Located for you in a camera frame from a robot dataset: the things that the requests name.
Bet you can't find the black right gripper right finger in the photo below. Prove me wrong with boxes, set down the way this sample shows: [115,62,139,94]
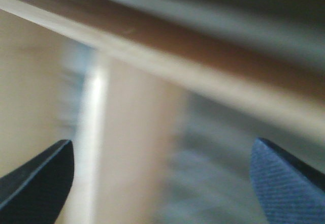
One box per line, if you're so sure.
[250,138,324,223]

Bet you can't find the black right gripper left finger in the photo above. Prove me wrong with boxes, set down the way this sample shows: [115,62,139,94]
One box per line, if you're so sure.
[1,140,74,223]

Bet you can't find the wooden shelf unit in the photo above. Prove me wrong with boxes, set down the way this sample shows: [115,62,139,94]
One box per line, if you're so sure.
[0,0,325,133]

